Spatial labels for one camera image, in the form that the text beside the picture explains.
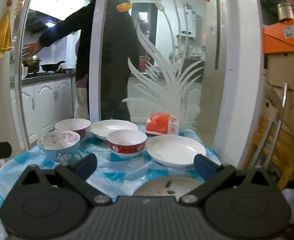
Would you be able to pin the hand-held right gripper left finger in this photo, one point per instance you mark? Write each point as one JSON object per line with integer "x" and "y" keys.
{"x": 87, "y": 166}

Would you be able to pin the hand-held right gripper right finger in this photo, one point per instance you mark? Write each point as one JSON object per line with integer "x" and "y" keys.
{"x": 204, "y": 167}

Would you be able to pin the blue cartoon bowl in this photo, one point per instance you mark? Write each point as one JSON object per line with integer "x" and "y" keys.
{"x": 62, "y": 155}

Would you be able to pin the white plate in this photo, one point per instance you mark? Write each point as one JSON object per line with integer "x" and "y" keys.
{"x": 112, "y": 128}
{"x": 174, "y": 150}

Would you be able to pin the white ceramic bowl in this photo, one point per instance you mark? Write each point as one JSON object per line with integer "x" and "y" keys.
{"x": 127, "y": 148}
{"x": 73, "y": 126}

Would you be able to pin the floral print plate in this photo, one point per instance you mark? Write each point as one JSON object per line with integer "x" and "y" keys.
{"x": 161, "y": 186}

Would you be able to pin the blue checked plastic tablecloth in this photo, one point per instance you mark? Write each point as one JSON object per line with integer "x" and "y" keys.
{"x": 117, "y": 170}

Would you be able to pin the orange tissue pack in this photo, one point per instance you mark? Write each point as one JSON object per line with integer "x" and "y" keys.
{"x": 161, "y": 125}

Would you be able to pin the white kitchen cabinets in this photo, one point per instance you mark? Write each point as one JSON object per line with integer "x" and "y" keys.
{"x": 47, "y": 105}

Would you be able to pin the yellow cardboard box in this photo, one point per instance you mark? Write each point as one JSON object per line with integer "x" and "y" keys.
{"x": 289, "y": 160}

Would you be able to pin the metal cooking pot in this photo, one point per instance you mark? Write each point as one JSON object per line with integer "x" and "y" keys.
{"x": 32, "y": 65}

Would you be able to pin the black frying pan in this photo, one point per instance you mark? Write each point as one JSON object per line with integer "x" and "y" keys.
{"x": 50, "y": 67}

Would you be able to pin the silver refrigerator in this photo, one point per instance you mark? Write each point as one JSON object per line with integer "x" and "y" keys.
{"x": 210, "y": 55}

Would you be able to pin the golden hanging ornament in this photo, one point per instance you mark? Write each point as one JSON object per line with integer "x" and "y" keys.
{"x": 2, "y": 37}

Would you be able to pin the etched glass sliding door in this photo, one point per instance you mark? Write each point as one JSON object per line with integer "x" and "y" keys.
{"x": 186, "y": 55}

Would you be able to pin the red plastic basin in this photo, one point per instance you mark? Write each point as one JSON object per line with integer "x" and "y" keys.
{"x": 144, "y": 63}

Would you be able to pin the range hood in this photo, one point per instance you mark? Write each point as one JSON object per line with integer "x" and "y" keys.
{"x": 40, "y": 21}

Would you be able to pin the white water heater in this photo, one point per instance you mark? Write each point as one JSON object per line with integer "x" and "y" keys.
{"x": 189, "y": 20}

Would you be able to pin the orange cardboard box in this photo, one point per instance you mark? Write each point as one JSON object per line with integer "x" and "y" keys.
{"x": 284, "y": 40}

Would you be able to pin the metal tube folding frame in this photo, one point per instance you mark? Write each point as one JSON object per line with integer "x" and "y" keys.
{"x": 274, "y": 135}

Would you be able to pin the white door frame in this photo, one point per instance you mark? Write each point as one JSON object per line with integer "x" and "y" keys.
{"x": 14, "y": 55}

